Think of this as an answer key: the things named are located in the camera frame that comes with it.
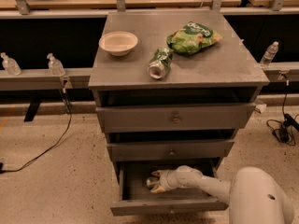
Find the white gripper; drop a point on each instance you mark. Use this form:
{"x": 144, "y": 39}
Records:
{"x": 168, "y": 180}

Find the silver 7up can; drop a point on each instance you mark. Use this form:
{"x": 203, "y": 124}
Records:
{"x": 152, "y": 181}

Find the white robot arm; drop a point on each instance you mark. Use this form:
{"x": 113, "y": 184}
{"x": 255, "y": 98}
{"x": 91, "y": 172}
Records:
{"x": 253, "y": 196}

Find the grey open bottom drawer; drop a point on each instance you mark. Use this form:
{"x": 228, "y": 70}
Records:
{"x": 136, "y": 199}

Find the grey middle drawer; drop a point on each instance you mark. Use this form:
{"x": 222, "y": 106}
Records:
{"x": 169, "y": 150}

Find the grey top drawer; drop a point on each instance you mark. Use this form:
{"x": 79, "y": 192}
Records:
{"x": 157, "y": 118}

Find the grey drawer cabinet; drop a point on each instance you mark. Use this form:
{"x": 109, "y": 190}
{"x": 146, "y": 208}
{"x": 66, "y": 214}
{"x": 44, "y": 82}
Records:
{"x": 224, "y": 73}

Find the green soda can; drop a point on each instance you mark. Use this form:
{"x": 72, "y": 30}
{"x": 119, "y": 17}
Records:
{"x": 160, "y": 62}

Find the white paper bowl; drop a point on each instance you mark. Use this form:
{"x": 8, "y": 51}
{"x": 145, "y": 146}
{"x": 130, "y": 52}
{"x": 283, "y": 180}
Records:
{"x": 118, "y": 43}

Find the green chip bag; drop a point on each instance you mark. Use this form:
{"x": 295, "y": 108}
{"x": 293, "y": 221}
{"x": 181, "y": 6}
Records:
{"x": 192, "y": 38}

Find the clear bottle near cabinet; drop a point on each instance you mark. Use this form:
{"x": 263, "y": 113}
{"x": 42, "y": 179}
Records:
{"x": 55, "y": 66}

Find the clear water bottle right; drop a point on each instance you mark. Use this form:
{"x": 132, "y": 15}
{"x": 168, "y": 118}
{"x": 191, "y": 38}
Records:
{"x": 269, "y": 54}

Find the clear bottle far left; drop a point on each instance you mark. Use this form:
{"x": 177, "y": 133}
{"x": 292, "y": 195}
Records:
{"x": 10, "y": 65}

